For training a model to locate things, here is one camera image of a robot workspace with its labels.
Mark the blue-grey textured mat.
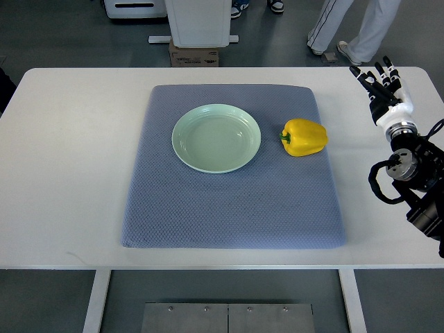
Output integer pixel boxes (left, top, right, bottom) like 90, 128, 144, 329
121, 84, 345, 249

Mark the light green plate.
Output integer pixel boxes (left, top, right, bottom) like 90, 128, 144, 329
171, 104, 262, 173

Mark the cardboard box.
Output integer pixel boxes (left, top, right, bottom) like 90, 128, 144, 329
169, 41, 219, 68

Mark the person in white trousers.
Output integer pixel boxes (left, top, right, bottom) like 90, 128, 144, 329
307, 0, 401, 65

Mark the white pedestal machine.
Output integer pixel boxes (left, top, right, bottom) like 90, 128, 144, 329
148, 0, 239, 49

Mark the white cabinet with slot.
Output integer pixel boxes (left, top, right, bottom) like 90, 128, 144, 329
103, 0, 167, 19

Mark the white table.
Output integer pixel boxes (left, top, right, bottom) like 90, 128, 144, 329
1, 67, 443, 332

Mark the person in blue sneakers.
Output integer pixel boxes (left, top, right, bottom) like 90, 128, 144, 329
230, 0, 284, 19

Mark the small grey floor plate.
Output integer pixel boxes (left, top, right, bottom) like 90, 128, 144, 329
321, 52, 339, 65

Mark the yellow bell pepper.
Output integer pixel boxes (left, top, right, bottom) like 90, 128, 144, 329
280, 119, 328, 157

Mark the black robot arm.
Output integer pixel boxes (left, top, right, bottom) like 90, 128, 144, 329
368, 120, 443, 257

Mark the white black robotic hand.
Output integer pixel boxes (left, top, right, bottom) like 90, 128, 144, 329
349, 56, 413, 126

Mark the grey metal base plate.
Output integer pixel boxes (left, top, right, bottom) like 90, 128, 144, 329
141, 303, 315, 332

